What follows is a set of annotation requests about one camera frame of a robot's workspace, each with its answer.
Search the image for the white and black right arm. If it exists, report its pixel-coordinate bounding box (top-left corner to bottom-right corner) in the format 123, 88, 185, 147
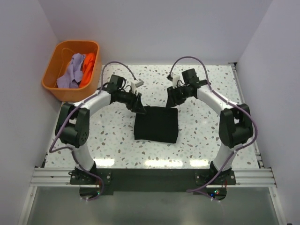
166, 69, 254, 184

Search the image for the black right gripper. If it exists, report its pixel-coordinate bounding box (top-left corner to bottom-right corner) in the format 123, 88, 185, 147
165, 84, 192, 109

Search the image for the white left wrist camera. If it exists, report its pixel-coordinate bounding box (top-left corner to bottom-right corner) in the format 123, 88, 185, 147
130, 79, 144, 92

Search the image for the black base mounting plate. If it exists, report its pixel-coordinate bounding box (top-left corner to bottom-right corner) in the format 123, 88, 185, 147
69, 167, 237, 201

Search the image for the orange plastic basket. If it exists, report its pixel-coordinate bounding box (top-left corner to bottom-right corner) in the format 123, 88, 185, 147
42, 40, 102, 102

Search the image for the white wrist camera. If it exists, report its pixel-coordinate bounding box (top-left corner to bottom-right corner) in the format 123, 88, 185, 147
130, 79, 144, 92
167, 75, 180, 88

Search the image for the lavender t shirt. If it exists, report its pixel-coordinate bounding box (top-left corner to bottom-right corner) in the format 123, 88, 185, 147
57, 53, 86, 89

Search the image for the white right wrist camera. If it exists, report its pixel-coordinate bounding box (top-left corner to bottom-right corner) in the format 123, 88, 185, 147
167, 75, 180, 88

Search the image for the orange t shirt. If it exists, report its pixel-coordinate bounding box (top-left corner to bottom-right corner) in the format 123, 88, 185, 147
79, 53, 96, 88

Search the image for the black t shirt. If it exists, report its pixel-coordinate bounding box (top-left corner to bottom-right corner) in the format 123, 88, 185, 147
134, 106, 179, 144

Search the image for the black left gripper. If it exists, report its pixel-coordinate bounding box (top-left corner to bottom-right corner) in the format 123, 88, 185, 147
117, 89, 146, 114

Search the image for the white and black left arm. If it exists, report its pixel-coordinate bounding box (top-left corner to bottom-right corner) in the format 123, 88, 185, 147
55, 75, 146, 185

